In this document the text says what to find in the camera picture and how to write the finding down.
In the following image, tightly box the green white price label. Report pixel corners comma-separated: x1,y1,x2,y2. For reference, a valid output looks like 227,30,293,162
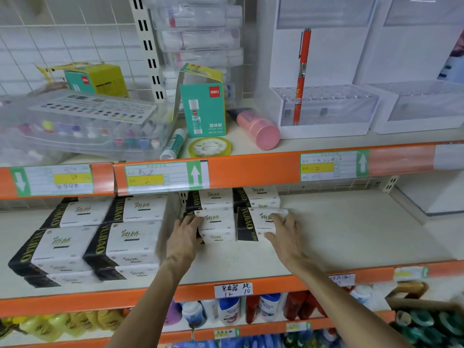
300,150,370,182
125,159,210,191
10,164,94,197

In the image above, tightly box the white slotted shelf upright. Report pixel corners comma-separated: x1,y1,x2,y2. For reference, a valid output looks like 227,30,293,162
128,0,168,104

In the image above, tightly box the person's left hand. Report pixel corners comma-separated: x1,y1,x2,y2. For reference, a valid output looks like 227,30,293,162
165,214,206,268

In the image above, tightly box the brown cardboard box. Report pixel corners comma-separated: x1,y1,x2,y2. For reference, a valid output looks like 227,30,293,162
385,281,464,313

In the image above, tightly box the person's right forearm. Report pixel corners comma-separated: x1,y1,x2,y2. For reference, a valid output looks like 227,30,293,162
297,260,414,348

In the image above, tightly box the clear plastic marker case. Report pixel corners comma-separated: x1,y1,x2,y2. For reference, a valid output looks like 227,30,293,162
0,88,175,164

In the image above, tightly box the stack of tissue packs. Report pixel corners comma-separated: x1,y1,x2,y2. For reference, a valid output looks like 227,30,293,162
8,185,282,289

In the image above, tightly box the teal glue stick box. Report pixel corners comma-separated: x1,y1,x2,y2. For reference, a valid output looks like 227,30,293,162
173,63,227,138

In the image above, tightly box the white black tissue packet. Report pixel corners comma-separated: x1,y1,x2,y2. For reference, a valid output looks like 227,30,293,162
194,208,236,244
236,207,289,242

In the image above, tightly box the purple bottle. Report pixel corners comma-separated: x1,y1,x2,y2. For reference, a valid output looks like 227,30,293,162
163,299,182,327

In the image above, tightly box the person's left forearm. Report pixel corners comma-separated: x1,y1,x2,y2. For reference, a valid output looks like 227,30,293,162
105,262,186,348

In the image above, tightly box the white wire grid panel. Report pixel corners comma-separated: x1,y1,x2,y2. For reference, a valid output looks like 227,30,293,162
0,0,154,96

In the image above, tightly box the white green glue stick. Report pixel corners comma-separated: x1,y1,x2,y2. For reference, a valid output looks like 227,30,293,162
159,128,188,161

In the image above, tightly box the plain white bottle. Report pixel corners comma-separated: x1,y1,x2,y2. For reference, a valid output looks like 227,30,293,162
201,299,220,321
349,284,375,309

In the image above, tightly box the white blue bottle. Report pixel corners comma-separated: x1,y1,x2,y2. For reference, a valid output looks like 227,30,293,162
217,297,241,326
181,301,206,329
259,293,282,321

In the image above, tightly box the clear acrylic pen stand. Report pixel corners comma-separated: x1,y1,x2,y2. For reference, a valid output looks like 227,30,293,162
353,0,464,135
268,0,380,140

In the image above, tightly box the white handwritten label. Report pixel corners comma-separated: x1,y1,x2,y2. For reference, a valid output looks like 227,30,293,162
328,273,356,288
213,282,254,299

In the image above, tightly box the yellow green glue box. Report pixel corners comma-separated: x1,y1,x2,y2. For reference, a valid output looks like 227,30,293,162
38,62,130,98

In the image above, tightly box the red bottle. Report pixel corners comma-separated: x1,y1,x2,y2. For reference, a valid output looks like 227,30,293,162
307,291,327,318
245,295,260,324
283,290,309,321

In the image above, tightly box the white shelf bracket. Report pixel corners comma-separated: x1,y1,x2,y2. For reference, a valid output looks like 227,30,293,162
382,175,399,195

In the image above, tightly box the orange pen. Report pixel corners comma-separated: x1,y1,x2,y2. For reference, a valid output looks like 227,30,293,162
292,28,312,126

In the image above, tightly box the person's right hand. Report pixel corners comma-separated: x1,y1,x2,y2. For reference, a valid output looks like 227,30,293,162
264,212,313,268

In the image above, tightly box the stack of clear packaged sticks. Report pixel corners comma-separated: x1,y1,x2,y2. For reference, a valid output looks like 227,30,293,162
150,0,244,107

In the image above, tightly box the row of yellow bottles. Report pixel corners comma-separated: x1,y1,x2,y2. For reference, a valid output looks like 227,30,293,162
0,309,125,342

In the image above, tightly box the pile of green tape rolls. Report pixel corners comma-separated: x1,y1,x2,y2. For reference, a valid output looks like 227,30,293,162
389,309,464,348

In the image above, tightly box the yellow tape roll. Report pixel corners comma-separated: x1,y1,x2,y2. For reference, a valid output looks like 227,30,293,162
188,136,232,159

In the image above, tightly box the pink bottle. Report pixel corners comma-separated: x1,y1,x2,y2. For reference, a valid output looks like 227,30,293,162
227,108,281,151

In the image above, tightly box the row of blue packets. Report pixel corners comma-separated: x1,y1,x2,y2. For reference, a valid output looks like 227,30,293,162
173,333,348,348

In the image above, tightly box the white yellow shelf label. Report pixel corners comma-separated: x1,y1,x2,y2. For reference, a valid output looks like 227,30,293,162
393,266,429,282

